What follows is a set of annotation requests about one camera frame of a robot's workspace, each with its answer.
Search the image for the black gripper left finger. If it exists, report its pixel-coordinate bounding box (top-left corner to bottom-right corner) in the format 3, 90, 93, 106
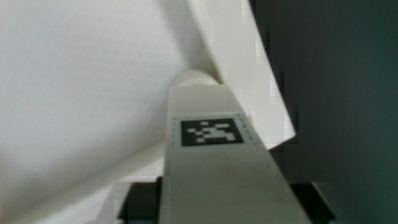
118, 178, 162, 224

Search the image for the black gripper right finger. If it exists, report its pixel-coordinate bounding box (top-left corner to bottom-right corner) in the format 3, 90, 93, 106
290, 182, 337, 224

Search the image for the white desk leg with tag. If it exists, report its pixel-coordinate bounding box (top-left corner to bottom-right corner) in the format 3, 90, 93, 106
161, 70, 313, 224

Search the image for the white desk top panel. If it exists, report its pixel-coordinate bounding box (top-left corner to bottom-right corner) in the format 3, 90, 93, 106
0, 0, 296, 224

